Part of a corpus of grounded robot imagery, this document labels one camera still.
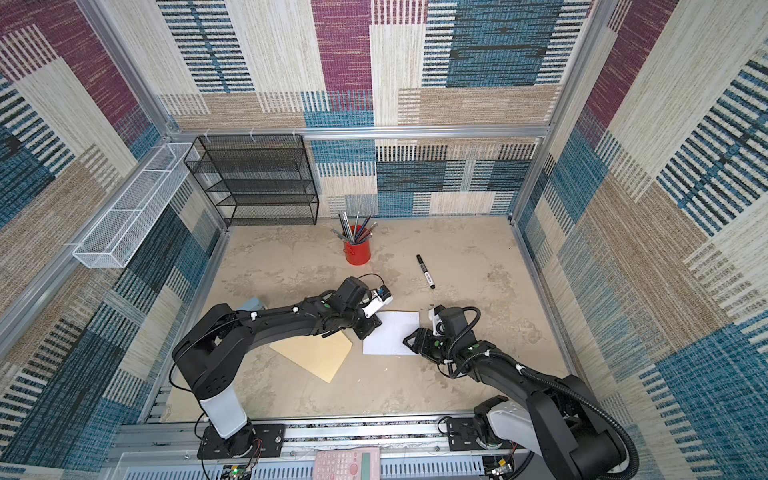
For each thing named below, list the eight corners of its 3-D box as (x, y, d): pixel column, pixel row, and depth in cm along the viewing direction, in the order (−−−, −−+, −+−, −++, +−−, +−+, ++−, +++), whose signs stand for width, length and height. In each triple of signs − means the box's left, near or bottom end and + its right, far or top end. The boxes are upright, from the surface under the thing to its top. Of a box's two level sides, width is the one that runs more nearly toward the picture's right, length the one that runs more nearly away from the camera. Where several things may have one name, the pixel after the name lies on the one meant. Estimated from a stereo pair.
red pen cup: (348, 268, 109) (344, 245, 99) (350, 248, 115) (346, 225, 105) (369, 268, 109) (367, 245, 99) (370, 248, 115) (369, 225, 105)
